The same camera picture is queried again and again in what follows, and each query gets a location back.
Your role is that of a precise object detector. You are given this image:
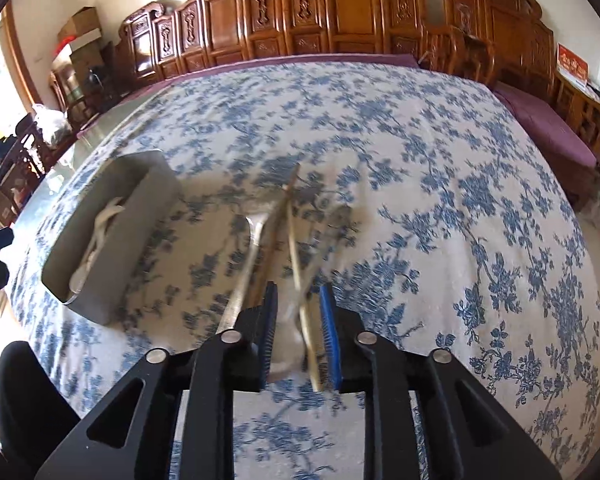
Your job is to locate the brown cardboard box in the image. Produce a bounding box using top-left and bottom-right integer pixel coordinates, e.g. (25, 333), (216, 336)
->
(57, 6), (101, 41)

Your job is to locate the white flat box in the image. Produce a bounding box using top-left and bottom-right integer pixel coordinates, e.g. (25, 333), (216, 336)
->
(52, 30), (103, 57)

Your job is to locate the grey metal tin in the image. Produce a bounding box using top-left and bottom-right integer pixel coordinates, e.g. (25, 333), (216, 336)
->
(41, 149), (185, 326)

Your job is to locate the red framed card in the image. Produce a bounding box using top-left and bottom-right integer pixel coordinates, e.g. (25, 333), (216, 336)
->
(556, 42), (590, 86)

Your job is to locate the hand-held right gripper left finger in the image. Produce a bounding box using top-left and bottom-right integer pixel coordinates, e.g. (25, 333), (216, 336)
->
(35, 280), (281, 480)

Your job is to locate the white plastic bag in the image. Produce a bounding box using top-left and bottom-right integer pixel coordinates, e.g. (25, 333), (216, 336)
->
(32, 104), (76, 144)

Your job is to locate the carved wooden armchair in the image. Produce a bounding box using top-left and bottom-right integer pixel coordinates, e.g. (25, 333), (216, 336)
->
(420, 0), (600, 176)

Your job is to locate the wooden window frame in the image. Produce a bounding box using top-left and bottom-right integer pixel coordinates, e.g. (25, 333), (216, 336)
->
(0, 0), (37, 107)

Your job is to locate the carved wooden sofa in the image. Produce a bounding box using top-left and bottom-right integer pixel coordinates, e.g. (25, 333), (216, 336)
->
(115, 0), (428, 86)

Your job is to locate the purple armchair cushion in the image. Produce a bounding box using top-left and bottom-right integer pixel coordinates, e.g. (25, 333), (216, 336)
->
(490, 82), (598, 171)

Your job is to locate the blue floral tablecloth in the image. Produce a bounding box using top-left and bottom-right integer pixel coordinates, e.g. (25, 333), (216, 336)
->
(5, 60), (600, 480)

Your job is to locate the wooden chair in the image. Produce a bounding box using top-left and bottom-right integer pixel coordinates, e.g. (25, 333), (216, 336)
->
(50, 60), (106, 126)
(0, 115), (52, 227)

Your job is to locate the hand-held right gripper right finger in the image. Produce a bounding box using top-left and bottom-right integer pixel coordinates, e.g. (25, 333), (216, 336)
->
(319, 282), (563, 480)

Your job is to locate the light bamboo chopstick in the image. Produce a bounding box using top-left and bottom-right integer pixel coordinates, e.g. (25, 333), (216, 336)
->
(284, 187), (327, 394)

